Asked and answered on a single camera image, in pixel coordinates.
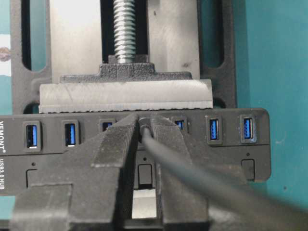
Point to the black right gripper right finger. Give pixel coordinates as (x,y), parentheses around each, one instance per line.
(193,164)

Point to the black bench vise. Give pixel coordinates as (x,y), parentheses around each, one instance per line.
(140,55)

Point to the black multiport USB hub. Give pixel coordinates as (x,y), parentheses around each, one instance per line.
(231,137)

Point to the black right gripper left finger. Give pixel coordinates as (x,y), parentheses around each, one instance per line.
(86,188)

